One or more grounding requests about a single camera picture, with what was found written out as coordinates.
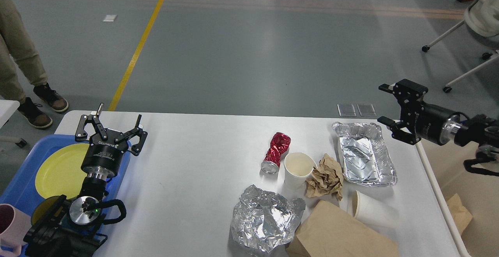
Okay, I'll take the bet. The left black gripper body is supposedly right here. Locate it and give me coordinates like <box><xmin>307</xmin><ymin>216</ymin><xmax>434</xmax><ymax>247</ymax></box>
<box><xmin>81</xmin><ymin>130</ymin><xmax>148</xmax><ymax>178</ymax></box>

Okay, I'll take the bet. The person in khaki trousers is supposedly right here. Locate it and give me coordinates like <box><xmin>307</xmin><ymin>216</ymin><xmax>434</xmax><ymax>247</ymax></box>
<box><xmin>0</xmin><ymin>0</ymin><xmax>69</xmax><ymax>129</ymax></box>

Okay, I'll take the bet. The floor socket plate left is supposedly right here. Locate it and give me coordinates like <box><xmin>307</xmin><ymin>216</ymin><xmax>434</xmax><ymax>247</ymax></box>
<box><xmin>337</xmin><ymin>104</ymin><xmax>357</xmax><ymax>118</ymax></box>

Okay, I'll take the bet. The floor socket plate right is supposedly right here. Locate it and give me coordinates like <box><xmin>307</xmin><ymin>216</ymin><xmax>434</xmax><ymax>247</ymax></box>
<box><xmin>357</xmin><ymin>104</ymin><xmax>377</xmax><ymax>117</ymax></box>

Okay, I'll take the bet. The pink mug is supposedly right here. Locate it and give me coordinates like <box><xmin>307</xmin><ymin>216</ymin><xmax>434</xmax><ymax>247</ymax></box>
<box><xmin>0</xmin><ymin>204</ymin><xmax>32</xmax><ymax>257</ymax></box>

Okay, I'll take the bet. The floor socket plate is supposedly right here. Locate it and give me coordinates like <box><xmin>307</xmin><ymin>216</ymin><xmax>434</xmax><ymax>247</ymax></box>
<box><xmin>357</xmin><ymin>104</ymin><xmax>377</xmax><ymax>117</ymax></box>
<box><xmin>337</xmin><ymin>104</ymin><xmax>357</xmax><ymax>118</ymax></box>

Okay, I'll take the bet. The crumpled aluminium foil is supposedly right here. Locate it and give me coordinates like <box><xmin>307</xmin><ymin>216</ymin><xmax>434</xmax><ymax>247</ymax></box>
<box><xmin>230</xmin><ymin>184</ymin><xmax>306</xmax><ymax>257</ymax></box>

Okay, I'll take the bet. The blue plastic tray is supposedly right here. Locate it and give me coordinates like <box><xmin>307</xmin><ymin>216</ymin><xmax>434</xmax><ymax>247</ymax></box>
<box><xmin>1</xmin><ymin>134</ymin><xmax>132</xmax><ymax>237</ymax></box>

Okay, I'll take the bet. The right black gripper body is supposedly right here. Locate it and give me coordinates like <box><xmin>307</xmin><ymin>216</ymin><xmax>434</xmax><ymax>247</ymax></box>
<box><xmin>397</xmin><ymin>99</ymin><xmax>460</xmax><ymax>145</ymax></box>

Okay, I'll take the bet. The crumpled brown paper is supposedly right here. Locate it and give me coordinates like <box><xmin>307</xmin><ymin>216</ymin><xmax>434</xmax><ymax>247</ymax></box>
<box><xmin>305</xmin><ymin>154</ymin><xmax>344</xmax><ymax>201</ymax></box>

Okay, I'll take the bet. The tipped white paper cup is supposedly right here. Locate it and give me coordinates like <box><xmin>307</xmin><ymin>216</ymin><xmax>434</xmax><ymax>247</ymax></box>
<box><xmin>351</xmin><ymin>191</ymin><xmax>400</xmax><ymax>229</ymax></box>

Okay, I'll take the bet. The white floor marker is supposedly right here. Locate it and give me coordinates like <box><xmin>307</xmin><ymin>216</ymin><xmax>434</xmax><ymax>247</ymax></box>
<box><xmin>102</xmin><ymin>14</ymin><xmax>117</xmax><ymax>23</ymax></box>

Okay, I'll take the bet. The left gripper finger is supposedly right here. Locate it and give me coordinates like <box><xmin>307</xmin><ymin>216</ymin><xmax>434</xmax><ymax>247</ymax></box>
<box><xmin>75</xmin><ymin>103</ymin><xmax>109</xmax><ymax>141</ymax></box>
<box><xmin>115</xmin><ymin>114</ymin><xmax>143</xmax><ymax>144</ymax></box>

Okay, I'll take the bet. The aluminium foil tray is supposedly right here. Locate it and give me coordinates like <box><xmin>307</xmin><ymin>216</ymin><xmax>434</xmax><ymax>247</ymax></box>
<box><xmin>332</xmin><ymin>122</ymin><xmax>398</xmax><ymax>186</ymax></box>

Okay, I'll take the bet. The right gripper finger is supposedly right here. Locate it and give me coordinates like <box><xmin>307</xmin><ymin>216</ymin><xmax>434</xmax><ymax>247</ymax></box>
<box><xmin>377</xmin><ymin>116</ymin><xmax>421</xmax><ymax>145</ymax></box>
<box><xmin>378</xmin><ymin>79</ymin><xmax>428</xmax><ymax>102</ymax></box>

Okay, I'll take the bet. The crushed red can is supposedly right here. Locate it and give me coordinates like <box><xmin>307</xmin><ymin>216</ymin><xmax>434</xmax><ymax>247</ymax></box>
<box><xmin>261</xmin><ymin>131</ymin><xmax>292</xmax><ymax>175</ymax></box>

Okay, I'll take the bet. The yellow plate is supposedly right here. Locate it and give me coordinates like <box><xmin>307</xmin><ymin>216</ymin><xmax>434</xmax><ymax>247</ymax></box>
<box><xmin>35</xmin><ymin>143</ymin><xmax>89</xmax><ymax>199</ymax></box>

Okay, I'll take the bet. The white side table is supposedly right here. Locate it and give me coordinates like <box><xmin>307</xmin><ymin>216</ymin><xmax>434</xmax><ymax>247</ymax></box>
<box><xmin>0</xmin><ymin>99</ymin><xmax>27</xmax><ymax>148</ymax></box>

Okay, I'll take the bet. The brown paper bag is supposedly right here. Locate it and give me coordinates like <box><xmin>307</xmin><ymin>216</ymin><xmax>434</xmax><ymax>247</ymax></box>
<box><xmin>286</xmin><ymin>200</ymin><xmax>399</xmax><ymax>257</ymax></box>

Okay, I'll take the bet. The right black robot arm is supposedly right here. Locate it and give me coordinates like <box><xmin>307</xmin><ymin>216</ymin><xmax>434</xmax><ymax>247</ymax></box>
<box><xmin>378</xmin><ymin>79</ymin><xmax>499</xmax><ymax>177</ymax></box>

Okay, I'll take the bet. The dark teal mug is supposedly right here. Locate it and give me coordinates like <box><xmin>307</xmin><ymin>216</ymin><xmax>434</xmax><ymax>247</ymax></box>
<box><xmin>31</xmin><ymin>195</ymin><xmax>60</xmax><ymax>226</ymax></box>

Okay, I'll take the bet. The brown paper in bin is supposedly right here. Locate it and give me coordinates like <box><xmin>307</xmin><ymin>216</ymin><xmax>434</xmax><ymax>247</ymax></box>
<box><xmin>446</xmin><ymin>193</ymin><xmax>473</xmax><ymax>235</ymax></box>

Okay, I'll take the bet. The white office chair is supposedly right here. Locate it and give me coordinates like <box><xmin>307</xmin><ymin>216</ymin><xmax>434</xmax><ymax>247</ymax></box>
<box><xmin>422</xmin><ymin>0</ymin><xmax>499</xmax><ymax>93</ymax></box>

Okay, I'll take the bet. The beige plastic bin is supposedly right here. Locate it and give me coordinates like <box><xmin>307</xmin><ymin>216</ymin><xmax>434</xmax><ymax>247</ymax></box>
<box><xmin>416</xmin><ymin>140</ymin><xmax>499</xmax><ymax>257</ymax></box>

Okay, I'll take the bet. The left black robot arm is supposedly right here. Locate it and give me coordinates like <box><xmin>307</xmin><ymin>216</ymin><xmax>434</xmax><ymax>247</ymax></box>
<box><xmin>23</xmin><ymin>104</ymin><xmax>148</xmax><ymax>257</ymax></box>

